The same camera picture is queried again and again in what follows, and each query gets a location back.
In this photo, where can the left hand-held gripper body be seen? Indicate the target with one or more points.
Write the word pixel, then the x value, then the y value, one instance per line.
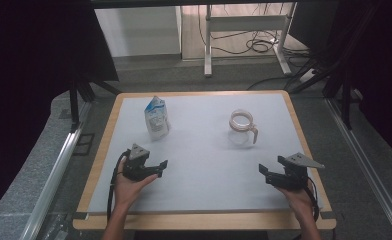
pixel 139 166

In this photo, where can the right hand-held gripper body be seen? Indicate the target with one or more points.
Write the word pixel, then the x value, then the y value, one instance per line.
pixel 294 176

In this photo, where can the white and blue milk pouch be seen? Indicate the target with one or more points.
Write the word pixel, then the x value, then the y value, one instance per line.
pixel 156 120

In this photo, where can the clear glass pitcher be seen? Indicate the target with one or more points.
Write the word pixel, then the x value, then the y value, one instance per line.
pixel 241 125

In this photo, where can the person's right hand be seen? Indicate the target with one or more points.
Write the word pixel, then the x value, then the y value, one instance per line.
pixel 300 201

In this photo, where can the person's left hand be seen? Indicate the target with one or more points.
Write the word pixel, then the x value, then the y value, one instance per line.
pixel 125 191

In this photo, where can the black tape strip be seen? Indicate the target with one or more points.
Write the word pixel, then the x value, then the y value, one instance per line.
pixel 328 215

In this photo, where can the black metal stand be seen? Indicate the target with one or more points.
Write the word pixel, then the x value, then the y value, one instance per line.
pixel 345 100

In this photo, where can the black tripod stand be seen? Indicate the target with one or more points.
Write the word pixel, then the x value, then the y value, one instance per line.
pixel 79 93

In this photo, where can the white power strip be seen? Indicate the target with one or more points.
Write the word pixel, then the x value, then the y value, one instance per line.
pixel 307 75

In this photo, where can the white panel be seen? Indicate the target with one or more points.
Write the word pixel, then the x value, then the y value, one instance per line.
pixel 137 31

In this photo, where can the aluminium rail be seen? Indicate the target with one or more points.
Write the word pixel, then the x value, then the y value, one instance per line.
pixel 367 166
pixel 52 180

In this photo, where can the white metal desk frame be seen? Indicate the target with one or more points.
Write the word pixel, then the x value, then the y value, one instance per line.
pixel 247 23

